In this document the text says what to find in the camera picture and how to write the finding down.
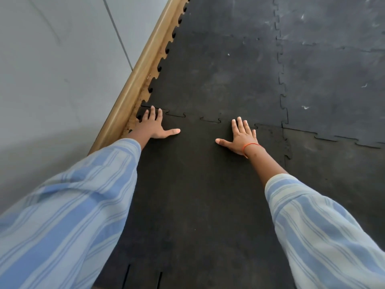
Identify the person's right hand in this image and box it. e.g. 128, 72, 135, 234
215, 117, 260, 156

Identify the person's left hand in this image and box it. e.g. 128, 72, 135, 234
137, 106, 181, 139

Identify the black interlocking floor mat tile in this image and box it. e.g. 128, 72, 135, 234
93, 106, 293, 289
141, 28, 289, 124
282, 127, 385, 251
277, 37, 385, 149
272, 0, 385, 53

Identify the person's right forearm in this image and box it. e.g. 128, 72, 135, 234
244, 144, 289, 187

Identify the person's left forearm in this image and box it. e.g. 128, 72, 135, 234
128, 127, 152, 151

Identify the wooden baseboard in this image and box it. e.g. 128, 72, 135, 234
87, 0, 192, 156

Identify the person's right striped sleeve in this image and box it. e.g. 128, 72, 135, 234
265, 173, 385, 289

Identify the person's striped sleeve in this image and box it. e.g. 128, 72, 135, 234
265, 173, 385, 289
0, 138, 142, 289

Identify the person's left striped sleeve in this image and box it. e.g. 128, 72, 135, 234
0, 138, 142, 289

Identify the red string bracelet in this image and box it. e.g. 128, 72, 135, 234
242, 143, 262, 159

